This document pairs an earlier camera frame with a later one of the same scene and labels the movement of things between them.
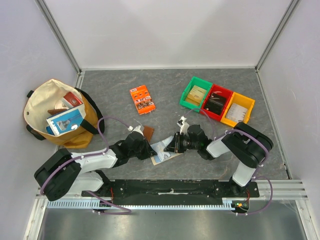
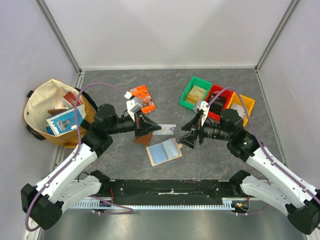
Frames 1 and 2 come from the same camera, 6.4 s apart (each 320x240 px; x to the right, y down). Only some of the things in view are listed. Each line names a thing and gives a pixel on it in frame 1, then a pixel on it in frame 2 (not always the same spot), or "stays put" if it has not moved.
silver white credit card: x=236 y=113 stays put
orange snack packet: x=142 y=100 stays put
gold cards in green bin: x=196 y=95 stays put
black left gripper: x=148 y=152 to x=144 y=125
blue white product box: x=65 y=121 stays put
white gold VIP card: x=165 y=155 to x=165 y=129
